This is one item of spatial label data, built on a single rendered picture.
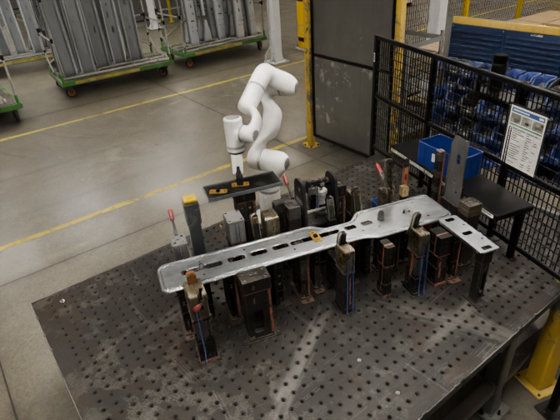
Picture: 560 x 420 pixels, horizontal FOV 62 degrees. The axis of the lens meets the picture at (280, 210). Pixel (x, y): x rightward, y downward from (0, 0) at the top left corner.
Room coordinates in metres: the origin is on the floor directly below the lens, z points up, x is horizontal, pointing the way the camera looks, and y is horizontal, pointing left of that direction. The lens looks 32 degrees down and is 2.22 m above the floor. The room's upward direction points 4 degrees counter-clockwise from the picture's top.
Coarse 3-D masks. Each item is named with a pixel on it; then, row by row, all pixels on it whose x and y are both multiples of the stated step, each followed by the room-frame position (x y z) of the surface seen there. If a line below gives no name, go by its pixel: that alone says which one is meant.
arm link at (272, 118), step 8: (272, 88) 2.34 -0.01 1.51; (264, 96) 2.34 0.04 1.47; (272, 96) 2.38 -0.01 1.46; (264, 104) 2.32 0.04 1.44; (272, 104) 2.32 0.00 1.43; (264, 112) 2.31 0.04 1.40; (272, 112) 2.29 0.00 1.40; (280, 112) 2.31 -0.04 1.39; (264, 120) 2.30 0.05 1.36; (272, 120) 2.28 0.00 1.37; (280, 120) 2.30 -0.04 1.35; (264, 128) 2.28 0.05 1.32; (272, 128) 2.27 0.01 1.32; (264, 136) 2.26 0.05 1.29; (272, 136) 2.27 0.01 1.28; (256, 144) 2.26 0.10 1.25; (264, 144) 2.29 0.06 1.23; (248, 152) 2.27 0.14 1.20; (256, 152) 2.24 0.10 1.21; (248, 160) 2.25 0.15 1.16; (256, 160) 2.22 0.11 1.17; (256, 168) 2.24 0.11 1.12
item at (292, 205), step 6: (288, 204) 1.91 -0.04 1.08; (294, 204) 1.91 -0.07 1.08; (288, 210) 1.87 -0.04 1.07; (294, 210) 1.87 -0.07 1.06; (300, 210) 1.89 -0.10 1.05; (288, 216) 1.87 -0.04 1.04; (294, 216) 1.87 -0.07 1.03; (300, 216) 1.88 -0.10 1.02; (288, 222) 1.87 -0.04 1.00; (294, 222) 1.87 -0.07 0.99; (300, 222) 1.88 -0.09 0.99; (288, 228) 1.87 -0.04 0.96; (294, 228) 1.88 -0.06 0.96; (288, 264) 1.91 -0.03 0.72
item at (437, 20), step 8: (432, 0) 6.11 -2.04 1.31; (440, 0) 6.02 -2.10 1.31; (432, 8) 6.10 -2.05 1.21; (440, 8) 6.02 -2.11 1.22; (432, 16) 6.09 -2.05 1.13; (440, 16) 6.03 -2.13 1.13; (432, 24) 6.08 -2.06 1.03; (440, 24) 6.04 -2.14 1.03; (432, 32) 6.07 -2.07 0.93; (440, 32) 6.05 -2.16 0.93; (424, 88) 6.10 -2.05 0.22; (424, 96) 6.07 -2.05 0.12
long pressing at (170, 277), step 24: (360, 216) 1.88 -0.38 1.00; (384, 216) 1.87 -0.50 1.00; (408, 216) 1.85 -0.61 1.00; (432, 216) 1.84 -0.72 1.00; (264, 240) 1.74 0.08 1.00; (288, 240) 1.72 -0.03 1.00; (312, 240) 1.71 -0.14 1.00; (336, 240) 1.70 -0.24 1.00; (168, 264) 1.60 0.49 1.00; (192, 264) 1.60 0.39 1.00; (240, 264) 1.57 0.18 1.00; (264, 264) 1.57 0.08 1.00; (168, 288) 1.45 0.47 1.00
